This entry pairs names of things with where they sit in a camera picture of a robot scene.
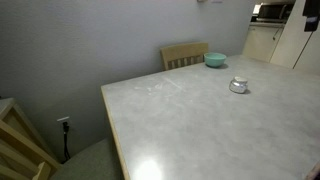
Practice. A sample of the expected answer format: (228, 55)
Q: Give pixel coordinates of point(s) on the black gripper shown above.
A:
(311, 10)

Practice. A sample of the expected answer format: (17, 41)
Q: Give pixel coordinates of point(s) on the silver jar lid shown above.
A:
(240, 79)

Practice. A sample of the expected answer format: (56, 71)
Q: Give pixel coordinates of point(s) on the dark microwave oven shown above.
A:
(273, 11)

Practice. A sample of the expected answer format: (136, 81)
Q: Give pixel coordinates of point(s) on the teal bowl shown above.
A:
(215, 60)

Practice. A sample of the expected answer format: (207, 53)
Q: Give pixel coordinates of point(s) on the light wooden chair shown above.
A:
(183, 51)

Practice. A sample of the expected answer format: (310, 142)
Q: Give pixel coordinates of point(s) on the brown object corner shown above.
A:
(316, 173)

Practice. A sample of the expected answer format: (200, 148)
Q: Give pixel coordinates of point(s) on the wooden chair with green cushion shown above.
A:
(20, 143)

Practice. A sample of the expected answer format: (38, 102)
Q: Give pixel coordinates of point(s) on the white wall outlet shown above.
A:
(61, 119)

